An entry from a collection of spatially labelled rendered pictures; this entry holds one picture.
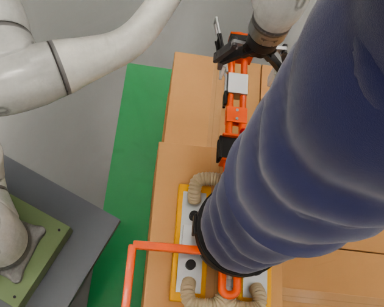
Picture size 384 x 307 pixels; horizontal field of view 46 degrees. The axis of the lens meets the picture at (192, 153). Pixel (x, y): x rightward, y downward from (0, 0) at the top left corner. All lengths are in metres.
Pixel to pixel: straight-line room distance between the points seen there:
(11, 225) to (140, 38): 0.66
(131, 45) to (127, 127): 1.65
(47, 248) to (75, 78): 0.78
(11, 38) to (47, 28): 1.98
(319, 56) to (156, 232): 1.03
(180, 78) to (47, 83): 1.24
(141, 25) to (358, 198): 0.54
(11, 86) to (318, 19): 0.54
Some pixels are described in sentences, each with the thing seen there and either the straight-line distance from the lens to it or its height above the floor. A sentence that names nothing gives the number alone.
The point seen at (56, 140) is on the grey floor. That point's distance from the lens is 2.47.
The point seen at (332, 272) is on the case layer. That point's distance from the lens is 1.89.
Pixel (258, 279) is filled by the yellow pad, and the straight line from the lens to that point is 1.34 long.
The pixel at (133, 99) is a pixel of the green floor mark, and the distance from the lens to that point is 2.53.
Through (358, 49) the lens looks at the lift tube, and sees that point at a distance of 0.34.
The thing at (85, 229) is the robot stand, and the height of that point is 0.75.
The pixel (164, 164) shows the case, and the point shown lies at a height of 0.94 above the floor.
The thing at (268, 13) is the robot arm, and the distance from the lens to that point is 0.96.
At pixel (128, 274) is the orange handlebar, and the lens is 1.18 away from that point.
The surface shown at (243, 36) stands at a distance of 1.46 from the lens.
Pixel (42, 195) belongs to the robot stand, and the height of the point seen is 0.75.
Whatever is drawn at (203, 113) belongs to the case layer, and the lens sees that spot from 1.92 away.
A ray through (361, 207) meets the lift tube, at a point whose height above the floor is 1.86.
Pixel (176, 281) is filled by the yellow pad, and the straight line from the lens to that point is 1.30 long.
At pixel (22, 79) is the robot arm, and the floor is 1.59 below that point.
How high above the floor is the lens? 2.26
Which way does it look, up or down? 69 degrees down
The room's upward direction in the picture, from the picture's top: 20 degrees clockwise
